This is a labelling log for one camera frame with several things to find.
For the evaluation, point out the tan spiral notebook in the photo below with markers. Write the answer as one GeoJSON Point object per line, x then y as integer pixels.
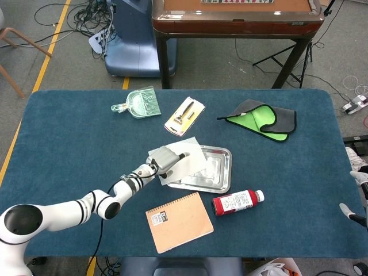
{"type": "Point", "coordinates": [178, 224]}

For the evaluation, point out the black tripod stand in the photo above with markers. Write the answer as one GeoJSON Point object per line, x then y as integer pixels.
{"type": "Point", "coordinates": [277, 61]}

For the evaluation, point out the green grey microfiber cloth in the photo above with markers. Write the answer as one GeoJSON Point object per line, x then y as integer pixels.
{"type": "Point", "coordinates": [261, 118]}

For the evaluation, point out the packaged green dustpan set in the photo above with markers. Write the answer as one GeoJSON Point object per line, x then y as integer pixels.
{"type": "Point", "coordinates": [141, 105]}

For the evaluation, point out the blue grey robot torso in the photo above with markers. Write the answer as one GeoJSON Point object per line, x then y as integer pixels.
{"type": "Point", "coordinates": [181, 267]}

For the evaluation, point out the white sneaker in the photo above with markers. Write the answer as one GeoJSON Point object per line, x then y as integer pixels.
{"type": "Point", "coordinates": [355, 159]}

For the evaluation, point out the silver metal tray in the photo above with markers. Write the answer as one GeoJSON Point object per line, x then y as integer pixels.
{"type": "Point", "coordinates": [218, 172]}

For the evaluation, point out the wooden chair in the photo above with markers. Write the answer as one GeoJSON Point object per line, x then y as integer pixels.
{"type": "Point", "coordinates": [11, 33]}

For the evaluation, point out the white paper sheet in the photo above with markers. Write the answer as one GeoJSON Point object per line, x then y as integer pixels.
{"type": "Point", "coordinates": [192, 161]}

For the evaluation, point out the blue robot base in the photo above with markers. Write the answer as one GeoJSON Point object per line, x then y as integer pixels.
{"type": "Point", "coordinates": [132, 51]}

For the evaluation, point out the white plastic bag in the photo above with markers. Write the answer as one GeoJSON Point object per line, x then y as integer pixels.
{"type": "Point", "coordinates": [273, 267]}

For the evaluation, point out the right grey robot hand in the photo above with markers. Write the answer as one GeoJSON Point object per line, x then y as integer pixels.
{"type": "Point", "coordinates": [359, 176]}

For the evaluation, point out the white power strip with plugs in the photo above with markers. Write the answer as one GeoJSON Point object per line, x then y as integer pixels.
{"type": "Point", "coordinates": [355, 105]}

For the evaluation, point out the red juice bottle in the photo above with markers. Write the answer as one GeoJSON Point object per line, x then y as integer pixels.
{"type": "Point", "coordinates": [235, 202]}

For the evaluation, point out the black metal frame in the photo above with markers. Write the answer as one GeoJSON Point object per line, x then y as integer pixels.
{"type": "Point", "coordinates": [356, 141]}

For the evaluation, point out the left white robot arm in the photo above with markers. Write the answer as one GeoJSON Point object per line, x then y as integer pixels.
{"type": "Point", "coordinates": [57, 212]}

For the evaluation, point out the face-up mahjong tile row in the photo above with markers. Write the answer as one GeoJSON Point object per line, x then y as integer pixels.
{"type": "Point", "coordinates": [235, 1]}

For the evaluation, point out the brown mahjong table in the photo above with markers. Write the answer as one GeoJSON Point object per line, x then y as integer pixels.
{"type": "Point", "coordinates": [235, 27]}

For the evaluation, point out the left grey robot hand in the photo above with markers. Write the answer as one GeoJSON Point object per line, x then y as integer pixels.
{"type": "Point", "coordinates": [164, 159]}

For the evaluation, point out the razor in yellow blister pack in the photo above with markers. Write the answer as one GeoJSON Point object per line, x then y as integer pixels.
{"type": "Point", "coordinates": [184, 116]}

